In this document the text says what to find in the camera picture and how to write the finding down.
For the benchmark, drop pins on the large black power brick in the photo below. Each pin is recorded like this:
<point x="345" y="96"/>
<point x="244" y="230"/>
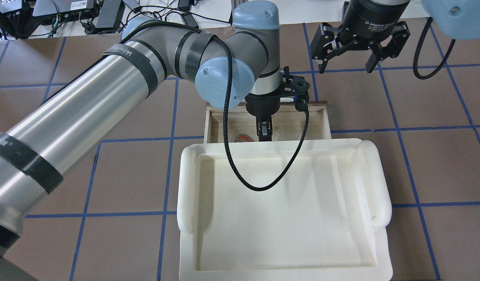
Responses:
<point x="110" y="15"/>

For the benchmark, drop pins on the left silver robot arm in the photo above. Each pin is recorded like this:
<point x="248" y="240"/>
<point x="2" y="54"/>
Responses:
<point x="39" y="151"/>

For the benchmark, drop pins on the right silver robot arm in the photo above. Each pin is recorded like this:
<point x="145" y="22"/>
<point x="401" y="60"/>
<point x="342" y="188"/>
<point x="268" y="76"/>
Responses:
<point x="457" y="19"/>

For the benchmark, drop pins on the cream plastic tray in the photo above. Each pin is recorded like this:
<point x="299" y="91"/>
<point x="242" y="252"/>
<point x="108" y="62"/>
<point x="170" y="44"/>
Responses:
<point x="324" y="221"/>

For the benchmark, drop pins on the grey orange scissors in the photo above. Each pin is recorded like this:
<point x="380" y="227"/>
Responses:
<point x="243" y="138"/>

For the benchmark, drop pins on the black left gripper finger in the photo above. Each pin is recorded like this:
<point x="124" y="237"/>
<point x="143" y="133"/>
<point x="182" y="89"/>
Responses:
<point x="268" y="129"/>
<point x="260" y="129"/>

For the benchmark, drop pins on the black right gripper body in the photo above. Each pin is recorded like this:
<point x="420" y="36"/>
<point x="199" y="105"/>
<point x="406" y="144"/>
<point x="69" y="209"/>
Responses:
<point x="366" y="17"/>

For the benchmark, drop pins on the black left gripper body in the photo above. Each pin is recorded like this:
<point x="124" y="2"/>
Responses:
<point x="262" y="106"/>

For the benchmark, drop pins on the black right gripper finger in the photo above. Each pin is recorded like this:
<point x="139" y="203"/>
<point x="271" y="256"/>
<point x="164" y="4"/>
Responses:
<point x="326" y="44"/>
<point x="399" y="36"/>

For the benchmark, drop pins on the dark wooden drawer box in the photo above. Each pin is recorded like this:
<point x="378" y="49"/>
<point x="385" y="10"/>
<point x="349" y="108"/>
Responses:
<point x="286" y="124"/>

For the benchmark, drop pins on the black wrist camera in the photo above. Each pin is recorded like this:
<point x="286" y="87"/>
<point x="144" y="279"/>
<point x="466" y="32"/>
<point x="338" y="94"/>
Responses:
<point x="296" y="87"/>

